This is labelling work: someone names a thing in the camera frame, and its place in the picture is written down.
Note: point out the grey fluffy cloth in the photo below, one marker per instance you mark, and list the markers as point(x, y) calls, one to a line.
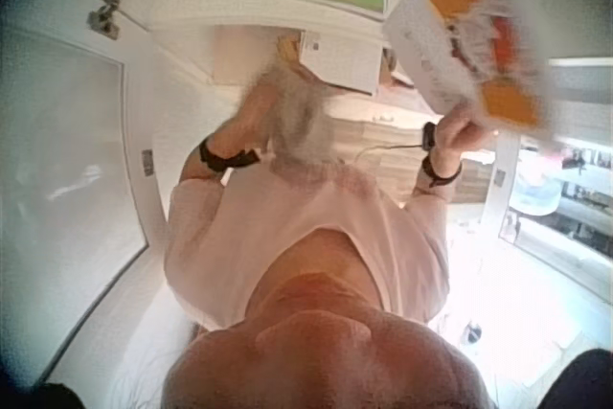
point(301, 126)

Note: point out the white carton with small label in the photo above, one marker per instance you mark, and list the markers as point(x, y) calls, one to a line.
point(345, 61)

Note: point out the white-framed glass door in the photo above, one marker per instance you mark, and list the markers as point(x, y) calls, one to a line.
point(67, 179)

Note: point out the person's right hand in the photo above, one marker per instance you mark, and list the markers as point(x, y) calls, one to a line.
point(455, 138)

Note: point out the person's left hand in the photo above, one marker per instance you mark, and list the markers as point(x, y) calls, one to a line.
point(251, 117)

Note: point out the black wrist band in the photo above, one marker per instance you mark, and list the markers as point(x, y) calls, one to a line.
point(429, 137)
point(225, 159)

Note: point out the white box with orange print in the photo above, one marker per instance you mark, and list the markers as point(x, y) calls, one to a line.
point(445, 35)

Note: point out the small grey latch plate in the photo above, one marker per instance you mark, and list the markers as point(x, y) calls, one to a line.
point(147, 162)
point(500, 178)

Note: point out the white-framed window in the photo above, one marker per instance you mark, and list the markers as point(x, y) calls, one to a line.
point(560, 188)

